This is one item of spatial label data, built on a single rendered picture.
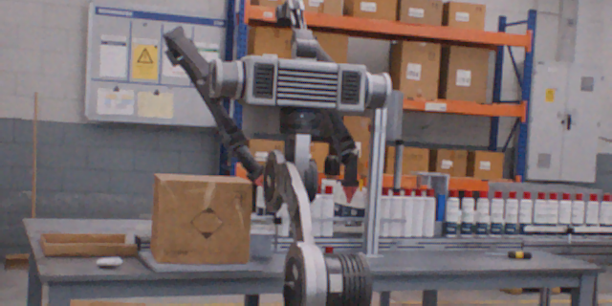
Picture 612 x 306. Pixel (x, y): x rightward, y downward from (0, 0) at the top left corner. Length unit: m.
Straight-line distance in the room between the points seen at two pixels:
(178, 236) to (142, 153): 4.96
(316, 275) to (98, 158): 5.57
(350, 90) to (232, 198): 0.52
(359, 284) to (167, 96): 5.45
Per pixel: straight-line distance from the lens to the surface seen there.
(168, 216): 2.71
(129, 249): 2.98
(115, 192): 7.66
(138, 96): 7.52
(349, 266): 2.26
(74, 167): 7.63
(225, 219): 2.73
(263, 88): 2.62
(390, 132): 3.20
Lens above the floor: 1.33
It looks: 3 degrees down
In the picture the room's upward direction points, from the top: 4 degrees clockwise
